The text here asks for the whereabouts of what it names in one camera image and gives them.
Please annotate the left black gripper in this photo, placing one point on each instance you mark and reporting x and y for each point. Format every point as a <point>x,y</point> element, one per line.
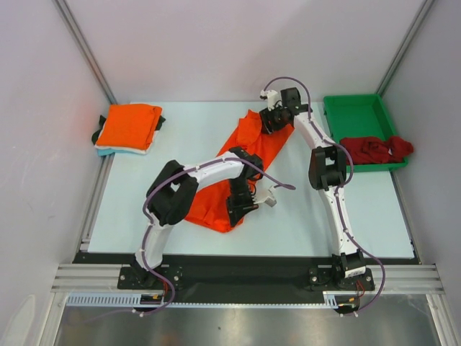
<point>236,211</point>

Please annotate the aluminium front rail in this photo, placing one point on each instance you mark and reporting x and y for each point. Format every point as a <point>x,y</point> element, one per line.
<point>398,279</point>

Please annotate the dark red t shirt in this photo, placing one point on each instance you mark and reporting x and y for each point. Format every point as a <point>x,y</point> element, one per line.
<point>373,150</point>

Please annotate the left aluminium corner post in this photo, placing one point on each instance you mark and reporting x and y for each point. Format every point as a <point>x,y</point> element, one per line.
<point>78,36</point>

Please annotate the aluminium corner post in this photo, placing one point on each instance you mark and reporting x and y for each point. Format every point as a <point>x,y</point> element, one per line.
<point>78,36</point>
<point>413,30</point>

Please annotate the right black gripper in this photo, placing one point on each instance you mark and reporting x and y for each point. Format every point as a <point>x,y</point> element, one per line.
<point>269,122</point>

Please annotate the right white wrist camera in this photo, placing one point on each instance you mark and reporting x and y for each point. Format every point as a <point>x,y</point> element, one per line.
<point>271,96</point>

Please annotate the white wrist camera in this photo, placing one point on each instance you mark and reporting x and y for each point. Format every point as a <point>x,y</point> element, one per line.
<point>271,96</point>
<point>266,197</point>

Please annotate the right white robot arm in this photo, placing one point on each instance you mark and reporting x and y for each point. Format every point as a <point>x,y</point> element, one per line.
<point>326,174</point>

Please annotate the green plastic bin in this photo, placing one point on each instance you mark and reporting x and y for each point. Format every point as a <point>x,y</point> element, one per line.
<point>362,115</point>

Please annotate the light blue cable duct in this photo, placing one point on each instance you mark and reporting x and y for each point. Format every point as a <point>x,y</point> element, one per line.
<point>104,299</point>

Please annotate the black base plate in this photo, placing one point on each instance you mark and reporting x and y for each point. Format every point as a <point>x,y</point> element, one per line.
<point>237,280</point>

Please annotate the folded orange t shirt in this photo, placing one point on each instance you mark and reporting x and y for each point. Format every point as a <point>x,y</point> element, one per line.
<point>142,115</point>

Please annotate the orange t shirt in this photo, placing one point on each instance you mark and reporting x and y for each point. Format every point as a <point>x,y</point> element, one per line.
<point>142,115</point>
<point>209,206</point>

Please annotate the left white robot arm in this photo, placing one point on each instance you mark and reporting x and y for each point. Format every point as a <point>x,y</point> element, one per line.
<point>169,199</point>

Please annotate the right aluminium corner post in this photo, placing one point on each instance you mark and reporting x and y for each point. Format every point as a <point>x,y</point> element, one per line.
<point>413,30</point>

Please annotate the folded black t shirt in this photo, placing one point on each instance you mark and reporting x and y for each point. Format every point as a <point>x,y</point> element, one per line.
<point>95,136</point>

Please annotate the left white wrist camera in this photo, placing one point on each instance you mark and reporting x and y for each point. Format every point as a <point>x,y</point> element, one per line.
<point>266,197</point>

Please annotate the folded light blue t shirt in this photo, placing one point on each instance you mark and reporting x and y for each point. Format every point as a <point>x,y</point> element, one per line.
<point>105,152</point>

